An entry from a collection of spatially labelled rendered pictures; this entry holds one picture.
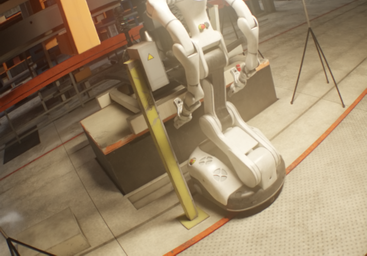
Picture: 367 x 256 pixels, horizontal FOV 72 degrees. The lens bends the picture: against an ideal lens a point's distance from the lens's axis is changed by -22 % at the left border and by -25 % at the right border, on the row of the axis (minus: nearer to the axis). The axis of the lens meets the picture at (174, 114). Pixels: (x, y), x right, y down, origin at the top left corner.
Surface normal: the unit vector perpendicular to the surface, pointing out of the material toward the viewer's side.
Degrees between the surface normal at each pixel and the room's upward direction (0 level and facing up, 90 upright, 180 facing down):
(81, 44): 90
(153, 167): 90
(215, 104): 110
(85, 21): 90
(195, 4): 121
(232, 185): 38
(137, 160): 90
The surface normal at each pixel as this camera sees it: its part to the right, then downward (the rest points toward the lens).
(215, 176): 0.07, -0.55
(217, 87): 0.58, 0.49
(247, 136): -0.08, -0.72
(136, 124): 0.47, 0.22
